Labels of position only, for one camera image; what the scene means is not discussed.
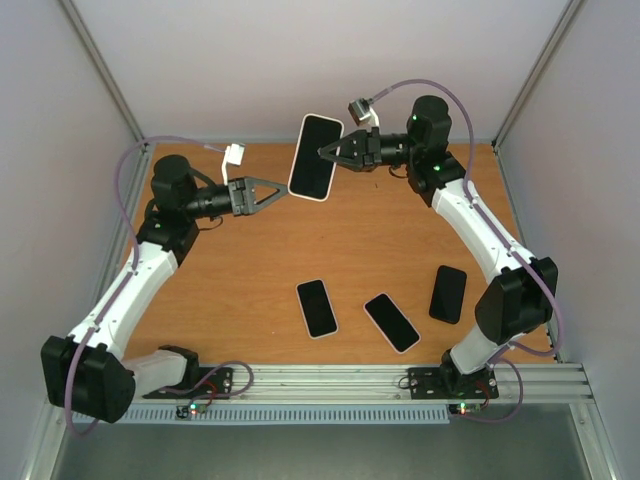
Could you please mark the right circuit board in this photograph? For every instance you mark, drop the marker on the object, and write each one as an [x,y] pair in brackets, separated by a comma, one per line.
[465,408]

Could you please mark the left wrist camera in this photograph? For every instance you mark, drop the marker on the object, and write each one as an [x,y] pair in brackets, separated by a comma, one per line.
[233,156]

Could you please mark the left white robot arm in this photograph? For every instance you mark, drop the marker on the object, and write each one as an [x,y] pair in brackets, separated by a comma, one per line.
[85,372]

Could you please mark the phone in black case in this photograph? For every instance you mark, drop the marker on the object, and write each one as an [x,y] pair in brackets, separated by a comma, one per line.
[448,295]

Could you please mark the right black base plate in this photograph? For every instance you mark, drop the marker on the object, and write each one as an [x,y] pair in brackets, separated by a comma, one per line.
[430,382]

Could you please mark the aluminium front rail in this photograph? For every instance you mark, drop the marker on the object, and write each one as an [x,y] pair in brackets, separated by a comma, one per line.
[320,382]

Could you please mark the grey slotted cable duct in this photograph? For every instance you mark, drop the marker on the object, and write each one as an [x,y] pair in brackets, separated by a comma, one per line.
[272,415]

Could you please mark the left circuit board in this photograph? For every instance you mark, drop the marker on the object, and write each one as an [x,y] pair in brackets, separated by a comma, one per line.
[193,410]

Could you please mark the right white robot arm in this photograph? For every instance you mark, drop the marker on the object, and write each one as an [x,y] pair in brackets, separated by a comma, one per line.
[520,287]

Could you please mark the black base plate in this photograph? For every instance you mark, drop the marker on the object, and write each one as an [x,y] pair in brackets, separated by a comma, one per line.
[430,382]
[220,382]

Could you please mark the phone in white case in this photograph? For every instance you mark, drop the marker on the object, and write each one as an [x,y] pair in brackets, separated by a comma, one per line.
[316,309]

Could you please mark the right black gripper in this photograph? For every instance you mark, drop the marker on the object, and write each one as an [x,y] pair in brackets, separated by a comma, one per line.
[371,150]

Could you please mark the phone in pink case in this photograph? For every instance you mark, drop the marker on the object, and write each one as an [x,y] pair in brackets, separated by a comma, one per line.
[396,328]

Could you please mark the white phone case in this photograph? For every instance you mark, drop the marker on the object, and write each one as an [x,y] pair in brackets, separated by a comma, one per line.
[306,196]

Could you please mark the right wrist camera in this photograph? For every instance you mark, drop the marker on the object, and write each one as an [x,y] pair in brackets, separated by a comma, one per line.
[363,113]

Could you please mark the circuit board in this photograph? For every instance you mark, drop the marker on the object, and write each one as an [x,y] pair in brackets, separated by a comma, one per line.
[465,408]
[193,410]

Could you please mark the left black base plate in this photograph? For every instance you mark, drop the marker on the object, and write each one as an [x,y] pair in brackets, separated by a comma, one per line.
[220,382]

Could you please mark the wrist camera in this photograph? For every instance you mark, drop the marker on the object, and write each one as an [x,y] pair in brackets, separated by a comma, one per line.
[233,156]
[363,113]

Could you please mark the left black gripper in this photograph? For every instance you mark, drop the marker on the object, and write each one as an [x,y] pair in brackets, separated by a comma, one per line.
[250,206]

